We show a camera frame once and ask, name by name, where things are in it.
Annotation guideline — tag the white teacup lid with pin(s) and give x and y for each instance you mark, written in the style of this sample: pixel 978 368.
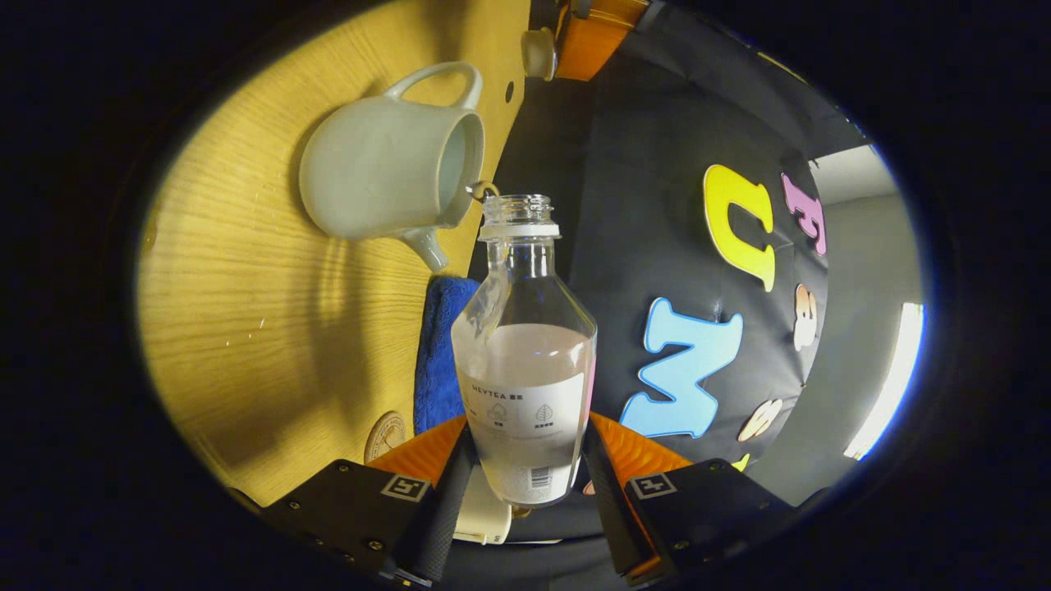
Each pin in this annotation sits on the white teacup lid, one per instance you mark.
pixel 539 54

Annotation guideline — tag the folded blue towel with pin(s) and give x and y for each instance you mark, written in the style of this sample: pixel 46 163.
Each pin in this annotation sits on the folded blue towel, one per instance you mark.
pixel 439 361

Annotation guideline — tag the clear plastic water bottle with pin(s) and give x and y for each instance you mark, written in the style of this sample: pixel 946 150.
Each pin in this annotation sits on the clear plastic water bottle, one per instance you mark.
pixel 525 377

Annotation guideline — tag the white toaster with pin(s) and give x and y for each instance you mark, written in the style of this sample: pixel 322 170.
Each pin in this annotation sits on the white toaster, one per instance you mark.
pixel 484 513

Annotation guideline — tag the round cork coaster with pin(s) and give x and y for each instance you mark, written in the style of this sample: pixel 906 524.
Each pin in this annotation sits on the round cork coaster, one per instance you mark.
pixel 384 437

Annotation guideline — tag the white ceramic teacup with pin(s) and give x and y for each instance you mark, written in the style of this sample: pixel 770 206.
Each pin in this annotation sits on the white ceramic teacup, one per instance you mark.
pixel 378 172

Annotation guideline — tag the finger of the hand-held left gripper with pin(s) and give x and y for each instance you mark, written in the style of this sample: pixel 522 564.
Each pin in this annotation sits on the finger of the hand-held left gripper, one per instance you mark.
pixel 595 41

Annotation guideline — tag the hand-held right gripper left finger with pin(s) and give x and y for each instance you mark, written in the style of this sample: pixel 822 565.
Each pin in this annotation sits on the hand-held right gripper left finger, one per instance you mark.
pixel 447 509

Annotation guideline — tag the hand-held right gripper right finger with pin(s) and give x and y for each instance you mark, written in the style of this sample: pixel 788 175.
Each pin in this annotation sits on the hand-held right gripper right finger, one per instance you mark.
pixel 608 501

